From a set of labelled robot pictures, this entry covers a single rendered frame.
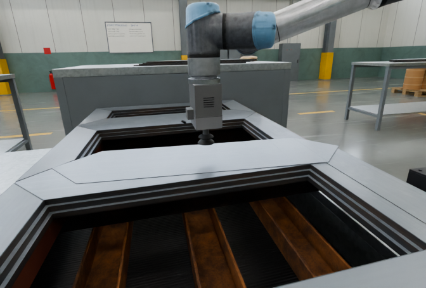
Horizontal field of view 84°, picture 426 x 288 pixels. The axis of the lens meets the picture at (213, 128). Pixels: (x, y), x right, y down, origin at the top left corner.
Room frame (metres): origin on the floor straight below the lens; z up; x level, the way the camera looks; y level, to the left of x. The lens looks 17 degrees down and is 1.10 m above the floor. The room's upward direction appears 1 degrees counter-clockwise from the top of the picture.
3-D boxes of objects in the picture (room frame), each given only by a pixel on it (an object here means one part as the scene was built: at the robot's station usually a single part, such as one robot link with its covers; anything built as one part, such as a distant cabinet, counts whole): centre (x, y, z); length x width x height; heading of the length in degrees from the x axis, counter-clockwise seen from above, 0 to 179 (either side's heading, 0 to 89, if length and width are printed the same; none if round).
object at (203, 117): (0.57, 0.03, 0.99); 0.10 x 0.09 x 0.16; 104
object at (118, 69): (1.64, 0.22, 1.03); 1.30 x 0.60 x 0.04; 103
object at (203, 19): (0.57, 0.01, 1.15); 0.09 x 0.08 x 0.11; 82
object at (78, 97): (1.37, 0.15, 0.51); 1.30 x 0.04 x 1.01; 103
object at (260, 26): (0.57, -0.08, 1.15); 0.11 x 0.11 x 0.08; 82
